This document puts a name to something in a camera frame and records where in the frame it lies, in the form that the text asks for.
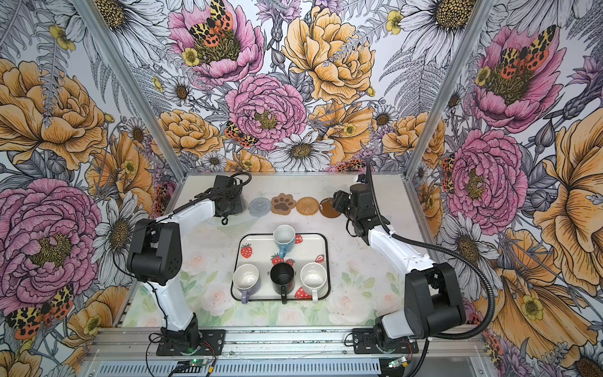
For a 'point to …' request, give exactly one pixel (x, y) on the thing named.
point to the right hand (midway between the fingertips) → (339, 202)
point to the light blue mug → (285, 236)
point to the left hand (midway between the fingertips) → (233, 211)
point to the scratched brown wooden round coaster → (327, 209)
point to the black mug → (283, 276)
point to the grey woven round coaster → (259, 206)
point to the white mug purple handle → (245, 278)
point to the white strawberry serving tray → (259, 250)
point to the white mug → (313, 277)
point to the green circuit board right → (397, 362)
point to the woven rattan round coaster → (307, 206)
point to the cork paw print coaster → (283, 203)
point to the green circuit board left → (198, 362)
